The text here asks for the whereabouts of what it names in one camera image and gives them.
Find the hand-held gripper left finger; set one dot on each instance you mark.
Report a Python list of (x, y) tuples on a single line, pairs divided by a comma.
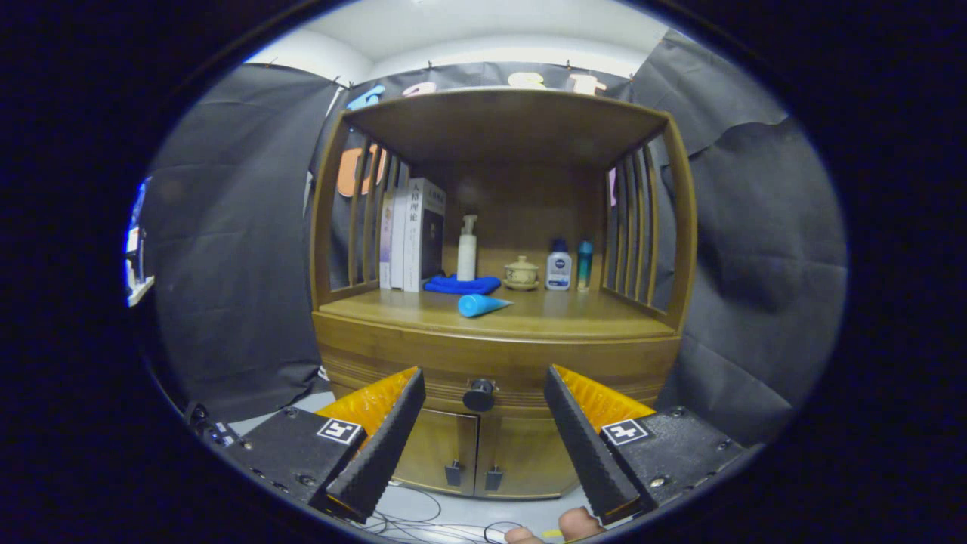
[(381, 453)]

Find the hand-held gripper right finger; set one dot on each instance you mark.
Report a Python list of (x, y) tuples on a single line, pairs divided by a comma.
[(589, 453)]

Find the black drawer knob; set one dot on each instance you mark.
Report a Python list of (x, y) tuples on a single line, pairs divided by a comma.
[(479, 395)]

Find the wooden drawer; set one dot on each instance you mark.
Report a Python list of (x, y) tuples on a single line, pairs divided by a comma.
[(498, 366)]

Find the blue cleanser tube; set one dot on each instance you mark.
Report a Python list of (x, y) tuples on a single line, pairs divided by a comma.
[(480, 304)]

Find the wooden cabinet door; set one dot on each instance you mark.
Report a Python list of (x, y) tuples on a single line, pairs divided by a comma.
[(529, 453), (438, 453)]

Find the wooden countertop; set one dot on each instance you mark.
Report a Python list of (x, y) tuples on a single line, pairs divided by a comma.
[(574, 313)]

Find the wooden cabinet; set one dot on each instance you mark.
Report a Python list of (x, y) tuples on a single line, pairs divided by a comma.
[(514, 128)]

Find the black floor device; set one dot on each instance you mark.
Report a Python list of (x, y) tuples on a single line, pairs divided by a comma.
[(211, 431)]

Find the beige saucer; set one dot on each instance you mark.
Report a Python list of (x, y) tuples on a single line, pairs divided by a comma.
[(521, 287)]

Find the white bottle with blue cap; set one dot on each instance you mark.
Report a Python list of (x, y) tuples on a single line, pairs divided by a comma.
[(558, 270)]

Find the blue folded cloth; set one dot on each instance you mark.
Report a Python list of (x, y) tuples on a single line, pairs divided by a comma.
[(461, 285)]

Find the slim teal bottle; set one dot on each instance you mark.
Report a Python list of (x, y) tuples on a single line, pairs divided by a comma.
[(585, 266)]

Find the beige lidded teacup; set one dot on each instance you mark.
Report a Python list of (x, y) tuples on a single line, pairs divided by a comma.
[(521, 272)]

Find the pale purple book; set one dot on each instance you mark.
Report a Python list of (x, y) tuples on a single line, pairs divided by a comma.
[(385, 249)]

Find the white book with portrait cover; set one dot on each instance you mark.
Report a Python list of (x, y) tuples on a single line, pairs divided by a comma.
[(414, 242)]

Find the white pump bottle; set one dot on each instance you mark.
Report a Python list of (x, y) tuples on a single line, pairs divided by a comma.
[(467, 257)]

